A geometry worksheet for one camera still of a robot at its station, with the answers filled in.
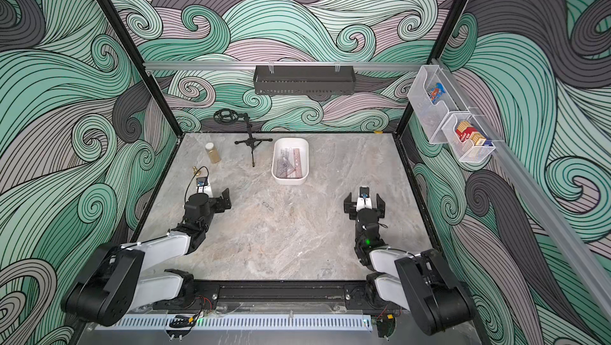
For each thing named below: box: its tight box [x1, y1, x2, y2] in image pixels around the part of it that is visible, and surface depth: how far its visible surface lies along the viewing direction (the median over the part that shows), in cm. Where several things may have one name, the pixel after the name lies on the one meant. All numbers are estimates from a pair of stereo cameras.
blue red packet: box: [427, 82, 447, 105], surface depth 85 cm
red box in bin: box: [455, 120, 487, 146], surface depth 67 cm
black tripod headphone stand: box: [213, 108, 274, 168], surface depth 97 cm
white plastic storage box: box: [271, 136, 310, 186], surface depth 109 cm
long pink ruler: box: [292, 147, 304, 179], surface depth 110 cm
